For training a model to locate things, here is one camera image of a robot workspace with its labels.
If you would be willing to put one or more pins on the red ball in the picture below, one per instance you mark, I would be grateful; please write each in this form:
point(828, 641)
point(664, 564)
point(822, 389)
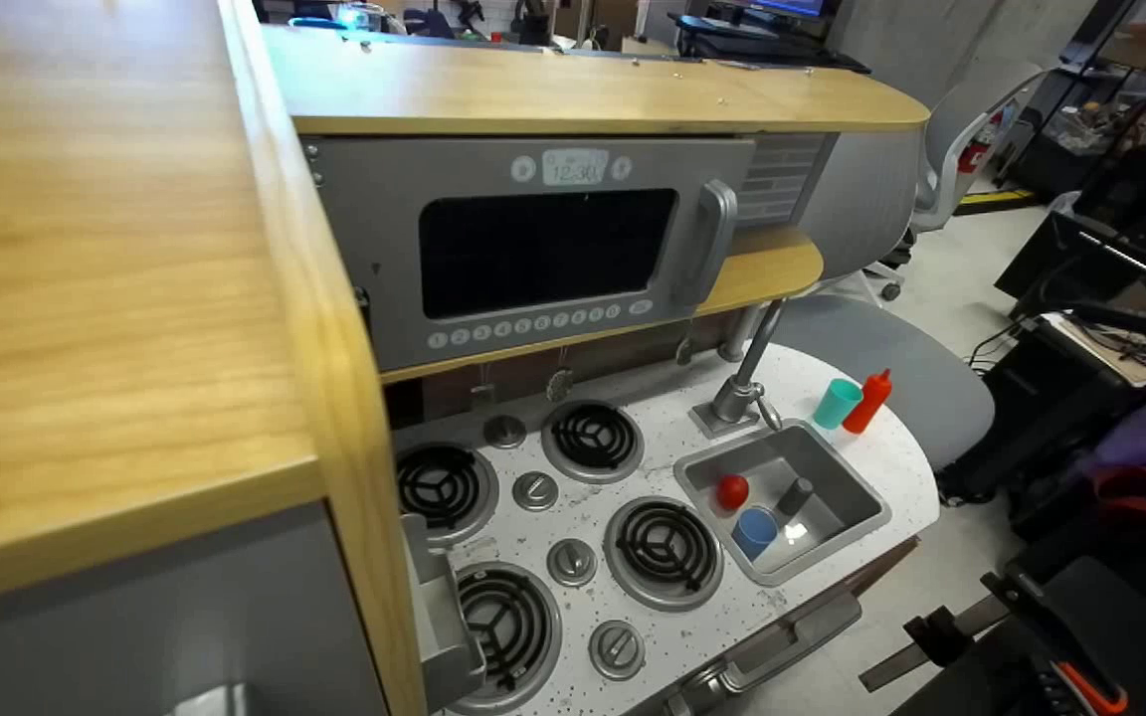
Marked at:
point(729, 490)

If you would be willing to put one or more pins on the blue cup in sink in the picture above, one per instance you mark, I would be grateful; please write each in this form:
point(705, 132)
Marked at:
point(754, 531)

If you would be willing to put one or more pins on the grey toy sink basin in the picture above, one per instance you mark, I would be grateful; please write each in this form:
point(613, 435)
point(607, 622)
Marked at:
point(800, 481)

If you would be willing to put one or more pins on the back right stove burner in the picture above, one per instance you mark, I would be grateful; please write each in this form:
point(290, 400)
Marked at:
point(590, 443)

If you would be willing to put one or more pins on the stove burner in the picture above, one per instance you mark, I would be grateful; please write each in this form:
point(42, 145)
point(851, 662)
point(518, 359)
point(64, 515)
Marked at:
point(449, 486)
point(518, 636)
point(664, 556)
point(590, 443)

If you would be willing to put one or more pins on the grey toy microwave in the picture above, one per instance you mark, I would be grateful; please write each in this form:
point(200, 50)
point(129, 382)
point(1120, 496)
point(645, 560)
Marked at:
point(482, 246)

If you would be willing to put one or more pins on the grey toy faucet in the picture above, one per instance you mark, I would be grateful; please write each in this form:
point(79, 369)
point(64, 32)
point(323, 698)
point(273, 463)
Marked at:
point(743, 400)

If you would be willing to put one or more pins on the back left stove burner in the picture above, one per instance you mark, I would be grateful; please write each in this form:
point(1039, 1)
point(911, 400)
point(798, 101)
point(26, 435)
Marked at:
point(449, 486)

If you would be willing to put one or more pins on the front right stove burner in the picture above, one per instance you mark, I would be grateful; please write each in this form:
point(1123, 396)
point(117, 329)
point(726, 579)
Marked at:
point(664, 556)

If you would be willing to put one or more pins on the front left stove burner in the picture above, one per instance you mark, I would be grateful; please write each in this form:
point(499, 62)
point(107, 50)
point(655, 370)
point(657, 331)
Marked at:
point(518, 636)

